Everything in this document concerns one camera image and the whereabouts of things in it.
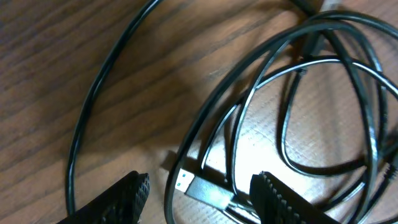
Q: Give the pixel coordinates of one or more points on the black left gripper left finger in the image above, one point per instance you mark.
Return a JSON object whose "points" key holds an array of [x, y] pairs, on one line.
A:
{"points": [[123, 202]]}

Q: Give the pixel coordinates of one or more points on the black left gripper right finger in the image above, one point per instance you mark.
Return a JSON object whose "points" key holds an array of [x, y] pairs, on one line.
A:
{"points": [[275, 202]]}

